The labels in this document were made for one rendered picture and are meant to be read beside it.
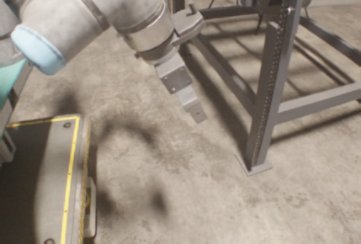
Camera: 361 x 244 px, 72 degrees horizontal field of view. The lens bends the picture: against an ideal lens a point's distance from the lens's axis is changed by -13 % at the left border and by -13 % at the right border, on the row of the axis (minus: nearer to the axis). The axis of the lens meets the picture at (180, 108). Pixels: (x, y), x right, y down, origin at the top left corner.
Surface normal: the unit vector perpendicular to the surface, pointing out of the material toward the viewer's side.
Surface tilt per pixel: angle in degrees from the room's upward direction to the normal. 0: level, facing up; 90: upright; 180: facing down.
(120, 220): 0
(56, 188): 0
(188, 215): 0
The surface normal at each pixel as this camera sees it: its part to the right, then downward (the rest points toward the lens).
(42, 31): 0.16, 0.05
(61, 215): -0.03, -0.76
